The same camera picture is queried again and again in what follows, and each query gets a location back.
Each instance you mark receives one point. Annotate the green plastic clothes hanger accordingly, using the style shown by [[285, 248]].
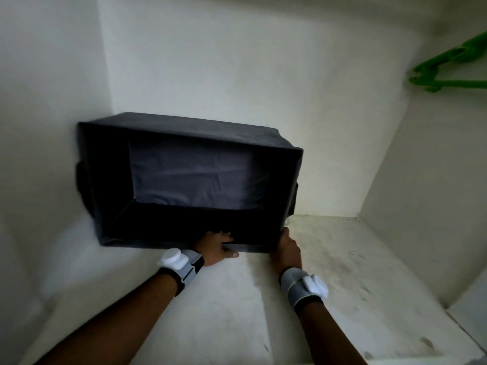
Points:
[[445, 64]]

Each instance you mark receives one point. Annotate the person's right hand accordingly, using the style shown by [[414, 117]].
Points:
[[286, 252]]

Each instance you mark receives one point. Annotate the person's right thumb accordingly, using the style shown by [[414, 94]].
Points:
[[284, 236]]

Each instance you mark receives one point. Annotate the dark grey fabric storage box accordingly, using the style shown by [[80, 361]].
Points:
[[190, 182]]

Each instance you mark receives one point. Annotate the person's left hand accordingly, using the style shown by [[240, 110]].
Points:
[[213, 248]]

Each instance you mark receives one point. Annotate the grey right wrist tracker band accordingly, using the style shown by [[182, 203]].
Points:
[[302, 287]]

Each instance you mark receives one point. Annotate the person's right forearm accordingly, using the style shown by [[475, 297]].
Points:
[[329, 332]]

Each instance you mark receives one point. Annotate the person's left thumb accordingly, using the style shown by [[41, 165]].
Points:
[[229, 253]]

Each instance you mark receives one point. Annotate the grey wrist tracker band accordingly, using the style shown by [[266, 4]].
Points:
[[180, 264], [302, 287]]

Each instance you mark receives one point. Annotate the grey left wrist tracker band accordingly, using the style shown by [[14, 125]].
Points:
[[180, 264]]

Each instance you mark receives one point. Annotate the person's left forearm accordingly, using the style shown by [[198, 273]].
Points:
[[114, 323]]

